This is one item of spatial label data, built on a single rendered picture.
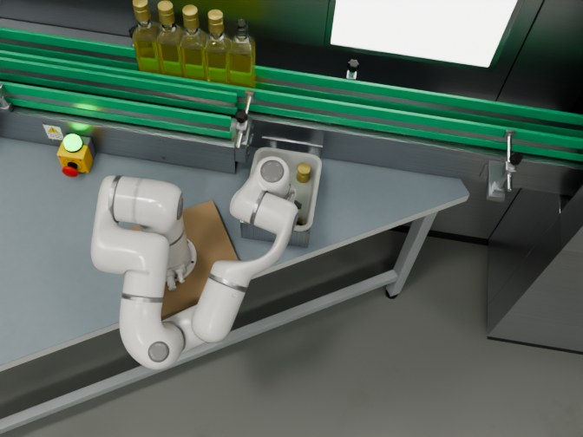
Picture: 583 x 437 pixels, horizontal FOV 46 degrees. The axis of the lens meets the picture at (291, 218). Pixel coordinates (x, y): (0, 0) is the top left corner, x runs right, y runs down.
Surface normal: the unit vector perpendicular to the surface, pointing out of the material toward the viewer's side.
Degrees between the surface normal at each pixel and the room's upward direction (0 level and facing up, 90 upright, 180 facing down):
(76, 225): 0
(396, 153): 90
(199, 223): 0
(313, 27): 90
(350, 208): 0
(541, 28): 90
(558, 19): 90
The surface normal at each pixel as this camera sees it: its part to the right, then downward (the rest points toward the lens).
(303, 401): 0.04, -0.49
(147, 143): -0.15, 0.86
